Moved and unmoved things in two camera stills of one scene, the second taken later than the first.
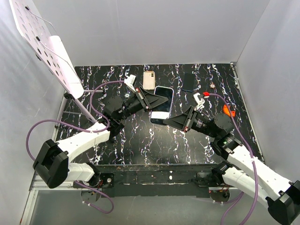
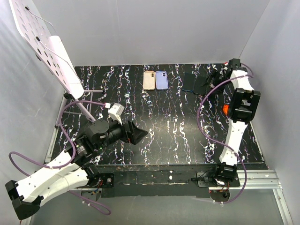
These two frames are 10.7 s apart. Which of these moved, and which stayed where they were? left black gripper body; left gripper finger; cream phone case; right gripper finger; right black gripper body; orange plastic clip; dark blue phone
Moved: right black gripper body; left black gripper body; right gripper finger; left gripper finger
Stayed: cream phone case; dark blue phone; orange plastic clip
